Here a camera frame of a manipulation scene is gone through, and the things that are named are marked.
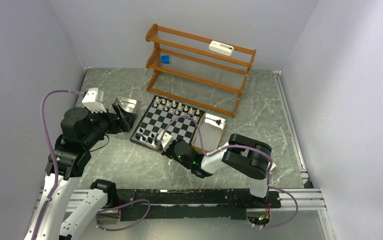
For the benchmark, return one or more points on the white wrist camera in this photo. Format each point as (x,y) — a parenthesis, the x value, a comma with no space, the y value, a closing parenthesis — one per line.
(93,100)
(164,140)

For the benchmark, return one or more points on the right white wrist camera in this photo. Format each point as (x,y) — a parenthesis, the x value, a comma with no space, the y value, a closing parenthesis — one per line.
(164,140)

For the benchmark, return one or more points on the black base frame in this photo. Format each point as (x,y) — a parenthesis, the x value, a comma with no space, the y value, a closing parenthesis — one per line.
(230,203)

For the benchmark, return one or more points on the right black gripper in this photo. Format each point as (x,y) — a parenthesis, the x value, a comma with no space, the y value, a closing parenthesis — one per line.
(166,153)

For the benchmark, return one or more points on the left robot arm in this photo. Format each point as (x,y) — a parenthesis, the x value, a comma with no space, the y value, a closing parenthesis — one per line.
(81,130)

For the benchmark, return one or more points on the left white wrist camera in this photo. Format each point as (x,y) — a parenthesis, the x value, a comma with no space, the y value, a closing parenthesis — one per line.
(93,100)

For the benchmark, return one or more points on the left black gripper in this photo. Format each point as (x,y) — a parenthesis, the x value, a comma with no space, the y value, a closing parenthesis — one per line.
(123,123)

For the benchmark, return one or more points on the blue cube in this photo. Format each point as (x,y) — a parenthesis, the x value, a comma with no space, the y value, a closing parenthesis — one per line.
(165,59)

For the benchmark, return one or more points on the black and white chessboard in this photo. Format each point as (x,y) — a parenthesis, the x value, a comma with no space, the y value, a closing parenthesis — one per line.
(179,119)

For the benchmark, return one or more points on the white rectangular device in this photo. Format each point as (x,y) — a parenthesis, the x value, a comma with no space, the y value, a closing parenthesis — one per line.
(221,48)

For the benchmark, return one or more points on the orange wooden shelf rack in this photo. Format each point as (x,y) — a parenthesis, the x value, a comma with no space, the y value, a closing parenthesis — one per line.
(192,60)

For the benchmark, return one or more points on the silver tin box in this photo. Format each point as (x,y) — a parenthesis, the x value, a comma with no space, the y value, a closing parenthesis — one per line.
(127,104)

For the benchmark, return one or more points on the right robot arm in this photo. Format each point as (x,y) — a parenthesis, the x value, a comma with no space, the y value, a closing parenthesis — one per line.
(245,155)

